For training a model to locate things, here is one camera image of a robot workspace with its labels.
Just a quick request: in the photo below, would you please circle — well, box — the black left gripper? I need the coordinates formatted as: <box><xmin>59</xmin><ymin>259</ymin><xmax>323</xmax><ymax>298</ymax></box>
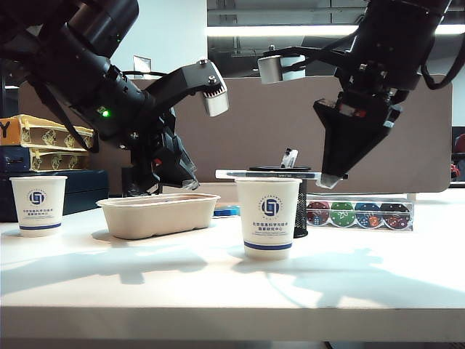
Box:
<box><xmin>130</xmin><ymin>108</ymin><xmax>201</xmax><ymax>190</ymax></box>

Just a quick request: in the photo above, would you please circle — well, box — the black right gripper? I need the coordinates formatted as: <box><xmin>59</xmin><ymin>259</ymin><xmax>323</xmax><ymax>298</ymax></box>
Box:
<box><xmin>313</xmin><ymin>63</ymin><xmax>410</xmax><ymax>190</ymax></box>

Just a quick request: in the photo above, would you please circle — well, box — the clear barrel pen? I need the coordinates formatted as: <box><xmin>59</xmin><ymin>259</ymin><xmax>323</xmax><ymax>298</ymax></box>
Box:
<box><xmin>215</xmin><ymin>169</ymin><xmax>324</xmax><ymax>180</ymax></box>

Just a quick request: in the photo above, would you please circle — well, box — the black and white pen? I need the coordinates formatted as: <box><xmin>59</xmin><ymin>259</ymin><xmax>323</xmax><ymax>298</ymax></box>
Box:
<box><xmin>280</xmin><ymin>148</ymin><xmax>299</xmax><ymax>169</ymax></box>

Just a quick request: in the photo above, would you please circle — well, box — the black mesh pen holder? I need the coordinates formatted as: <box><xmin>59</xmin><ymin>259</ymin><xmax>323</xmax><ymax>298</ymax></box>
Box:
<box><xmin>248</xmin><ymin>165</ymin><xmax>312</xmax><ymax>239</ymax></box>

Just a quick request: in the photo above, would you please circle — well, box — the clear acrylic chip case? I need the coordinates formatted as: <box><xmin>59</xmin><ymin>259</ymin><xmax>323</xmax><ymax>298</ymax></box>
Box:
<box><xmin>306</xmin><ymin>194</ymin><xmax>415</xmax><ymax>233</ymax></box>

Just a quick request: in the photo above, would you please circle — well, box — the green poker chip stack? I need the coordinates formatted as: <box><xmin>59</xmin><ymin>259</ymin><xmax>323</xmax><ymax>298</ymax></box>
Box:
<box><xmin>329</xmin><ymin>201</ymin><xmax>355</xmax><ymax>228</ymax></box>

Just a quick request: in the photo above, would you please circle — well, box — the beige pulp tray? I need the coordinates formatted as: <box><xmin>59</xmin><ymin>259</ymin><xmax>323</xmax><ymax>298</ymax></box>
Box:
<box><xmin>96</xmin><ymin>193</ymin><xmax>222</xmax><ymax>240</ymax></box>

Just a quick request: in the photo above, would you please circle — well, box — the blue poker chip stack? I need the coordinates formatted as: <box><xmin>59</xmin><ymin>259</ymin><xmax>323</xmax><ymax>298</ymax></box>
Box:
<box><xmin>355</xmin><ymin>201</ymin><xmax>381</xmax><ymax>228</ymax></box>

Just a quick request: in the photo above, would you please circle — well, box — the red poker chip stack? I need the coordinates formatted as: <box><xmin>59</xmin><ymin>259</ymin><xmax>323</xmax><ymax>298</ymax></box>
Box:
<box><xmin>307</xmin><ymin>201</ymin><xmax>330</xmax><ymax>226</ymax></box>

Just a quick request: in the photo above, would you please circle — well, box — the teal letter card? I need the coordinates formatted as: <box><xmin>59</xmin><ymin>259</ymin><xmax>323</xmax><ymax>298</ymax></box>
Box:
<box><xmin>213</xmin><ymin>205</ymin><xmax>240</xmax><ymax>218</ymax></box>

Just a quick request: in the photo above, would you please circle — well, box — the dark brown poker chip stack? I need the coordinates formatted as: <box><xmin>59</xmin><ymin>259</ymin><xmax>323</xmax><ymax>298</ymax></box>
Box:
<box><xmin>379</xmin><ymin>202</ymin><xmax>411</xmax><ymax>230</ymax></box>

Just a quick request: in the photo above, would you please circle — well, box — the brown desk partition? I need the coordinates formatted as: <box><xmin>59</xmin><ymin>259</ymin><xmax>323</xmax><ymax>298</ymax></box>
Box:
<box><xmin>17</xmin><ymin>74</ymin><xmax>454</xmax><ymax>194</ymax></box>

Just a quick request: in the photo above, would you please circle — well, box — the dark blue plastic case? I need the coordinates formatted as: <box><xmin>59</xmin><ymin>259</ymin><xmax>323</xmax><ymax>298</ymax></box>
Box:
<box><xmin>0</xmin><ymin>169</ymin><xmax>109</xmax><ymax>223</ymax></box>

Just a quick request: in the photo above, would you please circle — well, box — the white paper cup blue logo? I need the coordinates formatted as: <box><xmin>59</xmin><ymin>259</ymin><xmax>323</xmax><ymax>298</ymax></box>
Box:
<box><xmin>234</xmin><ymin>177</ymin><xmax>303</xmax><ymax>261</ymax></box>
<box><xmin>9</xmin><ymin>175</ymin><xmax>68</xmax><ymax>238</ymax></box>

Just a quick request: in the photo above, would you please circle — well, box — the blue puzzle box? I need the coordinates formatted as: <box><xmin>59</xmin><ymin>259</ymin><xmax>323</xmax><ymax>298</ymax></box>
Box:
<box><xmin>0</xmin><ymin>145</ymin><xmax>92</xmax><ymax>172</ymax></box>

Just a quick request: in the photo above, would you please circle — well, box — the ceiling light strip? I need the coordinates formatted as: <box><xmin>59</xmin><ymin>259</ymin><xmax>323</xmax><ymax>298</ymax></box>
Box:
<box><xmin>206</xmin><ymin>23</ymin><xmax>465</xmax><ymax>38</ymax></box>

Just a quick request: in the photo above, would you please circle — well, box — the silver cable flap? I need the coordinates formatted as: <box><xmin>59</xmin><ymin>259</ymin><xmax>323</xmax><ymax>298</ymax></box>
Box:
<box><xmin>195</xmin><ymin>181</ymin><xmax>239</xmax><ymax>194</ymax></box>

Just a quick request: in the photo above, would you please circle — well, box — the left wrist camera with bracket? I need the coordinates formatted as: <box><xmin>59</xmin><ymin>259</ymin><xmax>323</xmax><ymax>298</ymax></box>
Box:
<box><xmin>145</xmin><ymin>59</ymin><xmax>230</xmax><ymax>118</ymax></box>

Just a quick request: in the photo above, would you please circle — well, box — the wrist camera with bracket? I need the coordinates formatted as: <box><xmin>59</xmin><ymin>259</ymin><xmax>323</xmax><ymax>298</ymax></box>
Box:
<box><xmin>256</xmin><ymin>45</ymin><xmax>342</xmax><ymax>86</ymax></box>
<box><xmin>145</xmin><ymin>59</ymin><xmax>230</xmax><ymax>118</ymax></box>

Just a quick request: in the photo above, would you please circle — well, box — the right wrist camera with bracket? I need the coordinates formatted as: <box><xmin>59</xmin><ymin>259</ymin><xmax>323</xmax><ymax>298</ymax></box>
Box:
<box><xmin>256</xmin><ymin>45</ymin><xmax>342</xmax><ymax>86</ymax></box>

